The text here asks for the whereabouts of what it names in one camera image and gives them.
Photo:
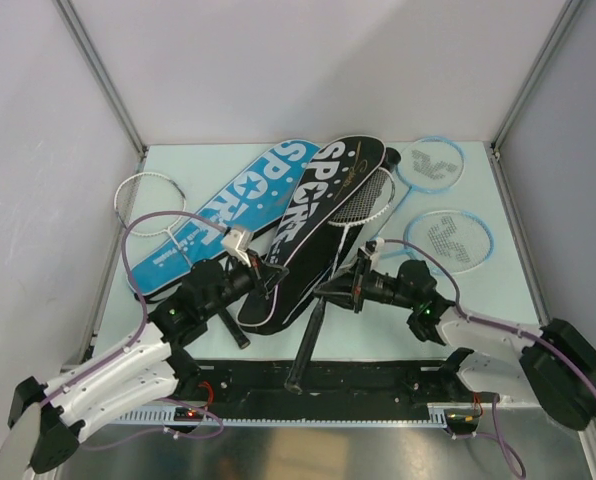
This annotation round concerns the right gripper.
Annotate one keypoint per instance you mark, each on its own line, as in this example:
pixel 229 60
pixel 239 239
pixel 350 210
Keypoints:
pixel 344 290

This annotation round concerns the white racket black grip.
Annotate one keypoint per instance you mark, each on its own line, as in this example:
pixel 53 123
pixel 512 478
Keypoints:
pixel 148 192

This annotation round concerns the black shuttlecock tube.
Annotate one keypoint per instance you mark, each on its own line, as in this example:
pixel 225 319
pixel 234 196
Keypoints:
pixel 391 160

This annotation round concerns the blue racket far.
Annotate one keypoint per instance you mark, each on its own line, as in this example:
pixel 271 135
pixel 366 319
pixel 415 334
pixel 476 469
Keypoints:
pixel 430 165

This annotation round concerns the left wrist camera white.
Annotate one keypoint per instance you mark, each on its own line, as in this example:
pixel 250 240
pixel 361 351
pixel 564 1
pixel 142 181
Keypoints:
pixel 236 243

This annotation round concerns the blue racket cover bag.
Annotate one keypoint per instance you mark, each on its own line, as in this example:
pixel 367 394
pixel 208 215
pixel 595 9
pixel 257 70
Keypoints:
pixel 255 199

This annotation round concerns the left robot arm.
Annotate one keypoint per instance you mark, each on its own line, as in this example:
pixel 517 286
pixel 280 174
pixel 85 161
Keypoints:
pixel 149 364

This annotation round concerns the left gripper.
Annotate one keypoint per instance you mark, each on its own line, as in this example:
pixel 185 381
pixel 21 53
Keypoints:
pixel 273 280

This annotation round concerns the right aluminium frame post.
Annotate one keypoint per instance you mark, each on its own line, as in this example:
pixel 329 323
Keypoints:
pixel 555 40

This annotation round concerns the blue racket near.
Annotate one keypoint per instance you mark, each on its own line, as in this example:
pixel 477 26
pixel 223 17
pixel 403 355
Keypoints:
pixel 459 240

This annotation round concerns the aluminium frame post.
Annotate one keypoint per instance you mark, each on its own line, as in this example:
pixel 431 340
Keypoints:
pixel 94 61
pixel 555 40

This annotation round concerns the left aluminium frame post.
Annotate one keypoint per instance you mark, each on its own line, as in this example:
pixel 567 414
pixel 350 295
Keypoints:
pixel 94 61

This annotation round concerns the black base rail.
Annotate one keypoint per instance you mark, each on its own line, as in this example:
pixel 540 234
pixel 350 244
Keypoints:
pixel 332 391

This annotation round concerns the black racket cover bag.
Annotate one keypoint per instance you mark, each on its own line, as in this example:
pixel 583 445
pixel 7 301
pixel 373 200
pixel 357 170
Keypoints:
pixel 304 243

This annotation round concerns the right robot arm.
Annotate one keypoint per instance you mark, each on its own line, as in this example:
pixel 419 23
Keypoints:
pixel 553 366

